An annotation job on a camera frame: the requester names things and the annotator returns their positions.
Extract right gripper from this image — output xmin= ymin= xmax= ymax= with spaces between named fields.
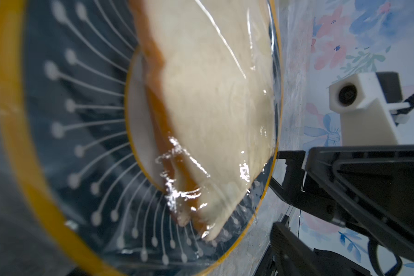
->
xmin=269 ymin=145 xmax=414 ymax=276

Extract blue yellow-rimmed plate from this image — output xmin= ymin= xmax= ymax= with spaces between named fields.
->
xmin=0 ymin=0 xmax=284 ymax=276

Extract bread slices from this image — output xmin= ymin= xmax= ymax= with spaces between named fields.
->
xmin=129 ymin=1 xmax=277 ymax=242

